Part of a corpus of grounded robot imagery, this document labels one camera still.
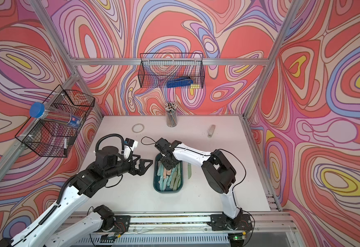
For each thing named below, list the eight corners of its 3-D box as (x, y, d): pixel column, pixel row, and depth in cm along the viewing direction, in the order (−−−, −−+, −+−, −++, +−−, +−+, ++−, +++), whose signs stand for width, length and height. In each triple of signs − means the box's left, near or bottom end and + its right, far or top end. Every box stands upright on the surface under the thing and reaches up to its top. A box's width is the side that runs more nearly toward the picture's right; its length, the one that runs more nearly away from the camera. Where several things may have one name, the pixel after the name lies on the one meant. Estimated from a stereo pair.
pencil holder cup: (165, 125, 116) (163, 107, 102) (170, 119, 120) (168, 101, 106) (174, 128, 114) (173, 110, 100) (178, 122, 118) (178, 104, 104)
